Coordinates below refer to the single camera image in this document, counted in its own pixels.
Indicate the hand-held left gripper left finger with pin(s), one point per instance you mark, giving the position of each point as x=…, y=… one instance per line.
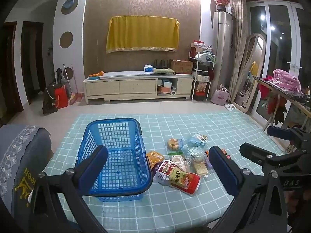
x=93, y=167

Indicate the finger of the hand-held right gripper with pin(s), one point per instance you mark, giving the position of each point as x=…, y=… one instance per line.
x=252, y=152
x=279, y=132

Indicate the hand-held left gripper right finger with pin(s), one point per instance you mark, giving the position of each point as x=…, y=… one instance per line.
x=222, y=172

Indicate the clear cracker packet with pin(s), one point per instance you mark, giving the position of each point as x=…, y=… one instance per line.
x=201, y=168

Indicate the blue plastic basket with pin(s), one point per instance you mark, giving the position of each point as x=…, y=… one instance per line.
x=114, y=174

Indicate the light blue cartoon packet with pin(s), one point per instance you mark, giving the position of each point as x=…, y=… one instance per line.
x=198, y=140

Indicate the red snack packet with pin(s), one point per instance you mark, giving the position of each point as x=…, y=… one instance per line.
x=179, y=178

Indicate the round cake packet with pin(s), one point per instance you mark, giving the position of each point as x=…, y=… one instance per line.
x=175, y=144

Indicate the purple snack packet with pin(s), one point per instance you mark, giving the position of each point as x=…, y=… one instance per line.
x=156, y=167

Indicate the red garment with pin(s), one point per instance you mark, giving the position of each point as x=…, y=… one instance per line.
x=273, y=102

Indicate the clothes drying rack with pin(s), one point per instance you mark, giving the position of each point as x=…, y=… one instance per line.
x=286, y=93

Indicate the white slipper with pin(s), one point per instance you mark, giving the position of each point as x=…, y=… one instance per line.
x=232, y=106
x=227, y=106

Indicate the pink cloth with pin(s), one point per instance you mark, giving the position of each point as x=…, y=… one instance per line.
x=286, y=80

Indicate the teal checked tablecloth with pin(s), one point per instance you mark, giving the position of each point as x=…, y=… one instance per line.
x=170, y=208

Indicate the pink bag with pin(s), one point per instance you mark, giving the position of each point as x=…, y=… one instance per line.
x=220, y=97

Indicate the pink broom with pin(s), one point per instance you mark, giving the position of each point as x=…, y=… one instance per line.
x=76, y=98

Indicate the grey covered chair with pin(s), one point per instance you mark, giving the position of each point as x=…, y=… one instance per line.
x=21, y=155

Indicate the arched standing mirror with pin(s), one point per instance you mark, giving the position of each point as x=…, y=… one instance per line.
x=255, y=60

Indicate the red bag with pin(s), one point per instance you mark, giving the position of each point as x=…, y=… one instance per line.
x=61, y=98

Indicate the black bag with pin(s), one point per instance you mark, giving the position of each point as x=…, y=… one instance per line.
x=49, y=102

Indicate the glass sliding door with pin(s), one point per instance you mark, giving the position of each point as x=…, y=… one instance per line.
x=277, y=53

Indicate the orange printed box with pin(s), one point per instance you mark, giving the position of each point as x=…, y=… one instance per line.
x=201, y=87

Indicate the dark red hanging cloth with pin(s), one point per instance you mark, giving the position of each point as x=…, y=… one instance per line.
x=211, y=74

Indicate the white carton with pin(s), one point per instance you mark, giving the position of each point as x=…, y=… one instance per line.
x=203, y=78

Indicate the cream TV cabinet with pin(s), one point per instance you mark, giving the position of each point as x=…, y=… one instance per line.
x=136, y=87

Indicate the white paper roll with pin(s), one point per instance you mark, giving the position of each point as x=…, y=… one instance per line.
x=173, y=92

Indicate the white mop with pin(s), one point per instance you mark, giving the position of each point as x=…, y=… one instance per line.
x=66, y=75

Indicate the standing air conditioner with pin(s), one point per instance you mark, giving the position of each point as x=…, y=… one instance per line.
x=222, y=53

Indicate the black upright case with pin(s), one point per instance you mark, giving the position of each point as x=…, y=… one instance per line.
x=59, y=75

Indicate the patterned curtain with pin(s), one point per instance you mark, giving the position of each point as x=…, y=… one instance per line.
x=239, y=41

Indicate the white shelf rack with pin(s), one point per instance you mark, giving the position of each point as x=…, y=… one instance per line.
x=197, y=64

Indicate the light blue box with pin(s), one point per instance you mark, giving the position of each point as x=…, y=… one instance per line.
x=167, y=83

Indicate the brown cardboard box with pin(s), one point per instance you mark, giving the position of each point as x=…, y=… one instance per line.
x=182, y=66

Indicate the blue white tissue box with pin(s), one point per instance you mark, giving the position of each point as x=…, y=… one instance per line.
x=148, y=69

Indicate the green folded cloth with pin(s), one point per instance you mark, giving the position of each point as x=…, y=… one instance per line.
x=165, y=71

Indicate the red white gift box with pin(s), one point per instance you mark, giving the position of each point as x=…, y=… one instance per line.
x=198, y=45

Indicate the dark wooden door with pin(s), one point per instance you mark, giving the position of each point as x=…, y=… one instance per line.
x=32, y=60
x=8, y=70

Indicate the row of dark bottles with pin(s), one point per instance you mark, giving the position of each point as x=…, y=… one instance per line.
x=160, y=64

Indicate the yellow cloth cover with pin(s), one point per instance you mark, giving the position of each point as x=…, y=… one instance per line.
x=143, y=34

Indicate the red flower pot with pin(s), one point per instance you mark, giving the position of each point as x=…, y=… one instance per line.
x=221, y=1

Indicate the brown round wall panel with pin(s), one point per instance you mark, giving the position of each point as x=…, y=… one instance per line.
x=66, y=40
x=70, y=72
x=73, y=9

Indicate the blue wall plate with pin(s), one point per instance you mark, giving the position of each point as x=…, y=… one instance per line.
x=68, y=4

